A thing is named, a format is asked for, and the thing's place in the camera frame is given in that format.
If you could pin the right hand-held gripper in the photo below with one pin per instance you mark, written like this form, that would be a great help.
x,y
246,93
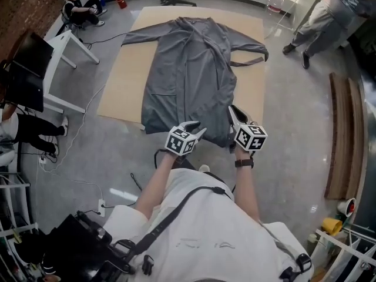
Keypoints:
x,y
249,137

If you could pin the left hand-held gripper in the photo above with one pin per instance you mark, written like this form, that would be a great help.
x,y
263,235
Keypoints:
x,y
179,141

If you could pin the grey robe garment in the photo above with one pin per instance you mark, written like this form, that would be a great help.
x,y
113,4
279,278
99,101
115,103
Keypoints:
x,y
191,69

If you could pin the person's right forearm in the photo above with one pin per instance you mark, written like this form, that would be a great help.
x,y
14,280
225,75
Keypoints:
x,y
246,192

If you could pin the person's left forearm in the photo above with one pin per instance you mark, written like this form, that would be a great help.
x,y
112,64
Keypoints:
x,y
155,187

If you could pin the person's black trousers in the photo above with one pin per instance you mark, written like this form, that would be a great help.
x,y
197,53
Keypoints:
x,y
185,164

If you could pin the person's right white shoe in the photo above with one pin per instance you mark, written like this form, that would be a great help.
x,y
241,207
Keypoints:
x,y
204,168

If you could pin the tan floor board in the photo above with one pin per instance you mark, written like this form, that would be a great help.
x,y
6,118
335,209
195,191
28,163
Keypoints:
x,y
129,84

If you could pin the person's white t-shirt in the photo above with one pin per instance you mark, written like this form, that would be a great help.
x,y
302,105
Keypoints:
x,y
211,239

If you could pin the white power strip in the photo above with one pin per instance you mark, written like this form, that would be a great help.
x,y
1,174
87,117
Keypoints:
x,y
43,160
101,207

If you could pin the large clear water jug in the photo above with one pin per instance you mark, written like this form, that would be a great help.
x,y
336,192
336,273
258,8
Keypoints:
x,y
275,3

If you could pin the white cup red inside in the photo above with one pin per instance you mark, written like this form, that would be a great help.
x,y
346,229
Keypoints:
x,y
348,206

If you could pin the yellow plastic cup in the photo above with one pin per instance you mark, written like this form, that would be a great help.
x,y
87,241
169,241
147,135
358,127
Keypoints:
x,y
332,225

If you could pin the black hanging buckle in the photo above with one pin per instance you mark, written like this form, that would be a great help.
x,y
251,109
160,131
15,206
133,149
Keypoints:
x,y
148,264

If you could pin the white table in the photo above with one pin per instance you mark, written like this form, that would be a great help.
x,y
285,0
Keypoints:
x,y
63,44

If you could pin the black hip pack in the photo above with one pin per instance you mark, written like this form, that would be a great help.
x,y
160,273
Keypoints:
x,y
76,245

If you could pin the black monitor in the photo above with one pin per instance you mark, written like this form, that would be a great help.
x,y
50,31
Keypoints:
x,y
32,51
26,90

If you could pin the white metal shelf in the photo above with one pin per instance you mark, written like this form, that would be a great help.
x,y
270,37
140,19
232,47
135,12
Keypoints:
x,y
14,228

